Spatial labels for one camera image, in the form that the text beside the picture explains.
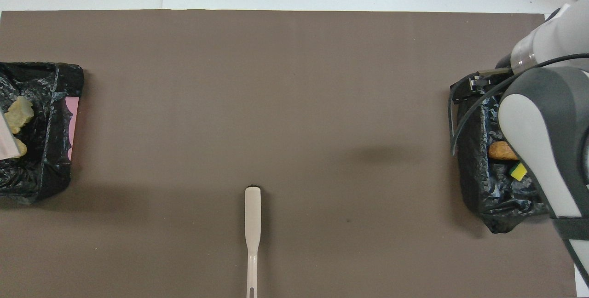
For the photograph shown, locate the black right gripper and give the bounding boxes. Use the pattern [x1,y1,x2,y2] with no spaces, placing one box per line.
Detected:
[468,69,512,92]

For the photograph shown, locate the brown bread roll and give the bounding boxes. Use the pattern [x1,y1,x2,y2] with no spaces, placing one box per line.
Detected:
[488,141,519,160]

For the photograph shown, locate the small yellow sponge piece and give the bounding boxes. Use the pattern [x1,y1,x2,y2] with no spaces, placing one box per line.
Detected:
[510,162,528,182]

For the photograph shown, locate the beige hand brush black bristles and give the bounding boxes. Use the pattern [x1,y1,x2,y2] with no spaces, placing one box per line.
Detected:
[244,186,262,298]

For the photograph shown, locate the curled yellow sponge piece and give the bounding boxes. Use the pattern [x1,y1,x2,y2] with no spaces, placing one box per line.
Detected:
[4,96,35,134]

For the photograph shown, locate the beige plastic dustpan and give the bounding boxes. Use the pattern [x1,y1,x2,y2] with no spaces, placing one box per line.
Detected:
[0,115,22,160]

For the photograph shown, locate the black trash bag bin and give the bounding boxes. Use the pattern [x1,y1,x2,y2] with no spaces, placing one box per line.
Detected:
[450,75,553,234]

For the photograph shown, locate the pink plastic bin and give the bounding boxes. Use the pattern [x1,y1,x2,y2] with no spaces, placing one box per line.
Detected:
[65,97,80,160]

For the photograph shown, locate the left black-lined bin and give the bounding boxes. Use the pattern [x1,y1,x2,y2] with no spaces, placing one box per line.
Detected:
[0,62,85,205]

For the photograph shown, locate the brown table mat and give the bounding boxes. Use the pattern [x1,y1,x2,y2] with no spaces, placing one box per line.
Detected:
[0,10,578,298]

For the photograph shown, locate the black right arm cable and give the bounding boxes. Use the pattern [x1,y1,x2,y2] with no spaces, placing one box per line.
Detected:
[448,53,589,156]

